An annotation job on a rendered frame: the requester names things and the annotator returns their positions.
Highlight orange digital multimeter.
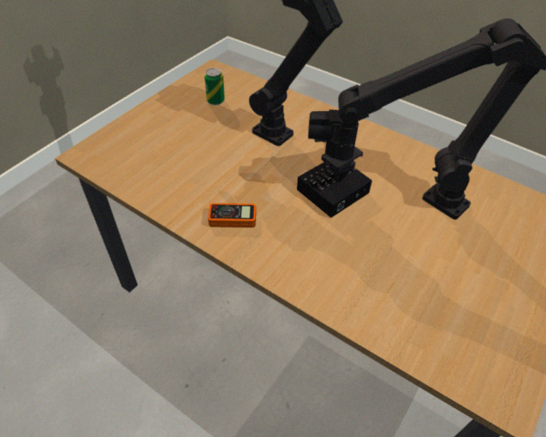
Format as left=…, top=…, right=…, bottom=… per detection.
left=208, top=203, right=256, bottom=228

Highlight green drink can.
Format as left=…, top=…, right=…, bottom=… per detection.
left=204, top=68, right=225, bottom=105

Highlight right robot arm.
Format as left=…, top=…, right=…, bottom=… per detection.
left=249, top=0, right=343, bottom=146

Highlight black lighting desk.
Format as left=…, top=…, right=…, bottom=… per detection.
left=297, top=162, right=372, bottom=218

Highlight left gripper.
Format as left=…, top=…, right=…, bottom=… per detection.
left=321, top=138, right=363, bottom=182

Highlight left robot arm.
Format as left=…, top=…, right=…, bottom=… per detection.
left=308, top=18, right=546, bottom=220

